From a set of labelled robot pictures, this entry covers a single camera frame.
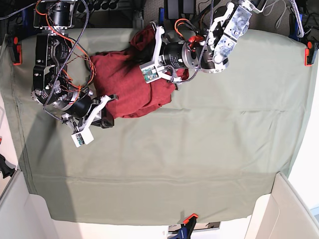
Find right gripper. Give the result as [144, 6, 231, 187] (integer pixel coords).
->
[62, 95, 117, 132]

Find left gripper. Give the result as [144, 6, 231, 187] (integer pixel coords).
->
[144, 21, 207, 84]

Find red long-sleeve T-shirt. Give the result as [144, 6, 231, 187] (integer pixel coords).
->
[90, 26, 176, 119]

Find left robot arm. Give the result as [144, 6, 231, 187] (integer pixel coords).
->
[140, 0, 263, 85]

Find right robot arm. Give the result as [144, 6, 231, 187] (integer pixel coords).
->
[31, 0, 114, 132]

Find blue black clamp top centre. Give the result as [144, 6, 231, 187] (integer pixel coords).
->
[158, 7, 165, 27]

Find blue black clamp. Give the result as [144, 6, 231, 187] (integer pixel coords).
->
[170, 213, 198, 239]
[158, 7, 165, 27]

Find black power adapter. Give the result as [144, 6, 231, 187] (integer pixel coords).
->
[164, 0, 196, 20]

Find green table cloth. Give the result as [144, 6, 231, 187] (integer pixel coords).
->
[0, 30, 317, 225]

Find black clamp far left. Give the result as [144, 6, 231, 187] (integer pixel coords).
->
[0, 154, 15, 179]

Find orange black clamp left edge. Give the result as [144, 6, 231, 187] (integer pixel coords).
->
[7, 36, 22, 65]

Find orange black clamp edge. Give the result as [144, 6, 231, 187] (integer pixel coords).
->
[304, 41, 319, 67]
[7, 36, 22, 65]

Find white bin left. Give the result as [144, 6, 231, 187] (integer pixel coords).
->
[0, 170, 59, 239]

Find white bin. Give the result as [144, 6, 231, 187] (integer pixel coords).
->
[0, 170, 59, 239]
[245, 172, 319, 239]

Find blue black clamp bottom centre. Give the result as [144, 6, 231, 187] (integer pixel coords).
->
[170, 213, 198, 239]

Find orange black clamp right edge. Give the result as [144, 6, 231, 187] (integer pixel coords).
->
[304, 41, 319, 67]

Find white bin right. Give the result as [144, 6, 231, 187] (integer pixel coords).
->
[245, 172, 319, 239]

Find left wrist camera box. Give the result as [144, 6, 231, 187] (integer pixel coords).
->
[140, 64, 160, 84]

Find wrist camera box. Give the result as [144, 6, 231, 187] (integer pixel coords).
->
[140, 64, 160, 84]
[71, 128, 94, 147]

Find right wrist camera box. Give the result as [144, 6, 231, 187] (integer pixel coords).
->
[71, 128, 94, 147]

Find grey metal table bracket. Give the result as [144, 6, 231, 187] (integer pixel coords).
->
[132, 11, 144, 30]

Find blue clamp handle top right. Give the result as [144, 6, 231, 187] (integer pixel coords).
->
[289, 13, 301, 42]

